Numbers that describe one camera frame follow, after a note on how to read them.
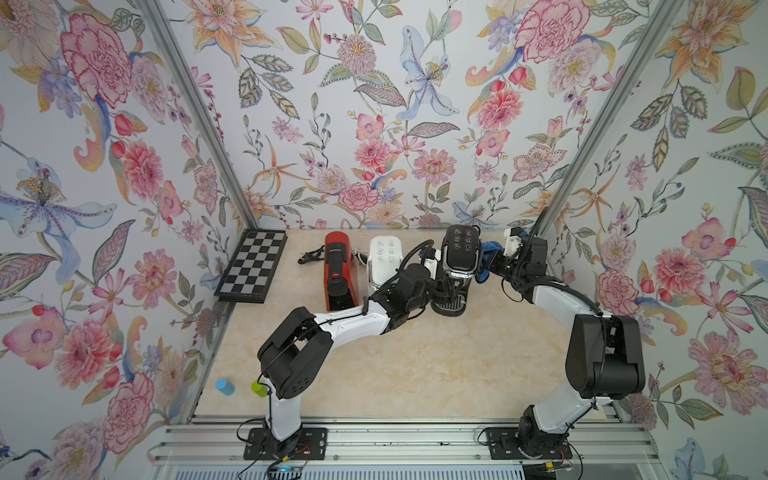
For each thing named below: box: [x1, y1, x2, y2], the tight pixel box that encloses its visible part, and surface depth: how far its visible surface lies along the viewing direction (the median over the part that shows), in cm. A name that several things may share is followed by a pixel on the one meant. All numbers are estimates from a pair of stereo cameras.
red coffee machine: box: [324, 231, 359, 312], surface depth 90 cm
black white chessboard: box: [214, 228, 288, 304], surface depth 109 cm
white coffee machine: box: [367, 235, 404, 289], surface depth 86 cm
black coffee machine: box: [431, 224, 482, 317], surface depth 86 cm
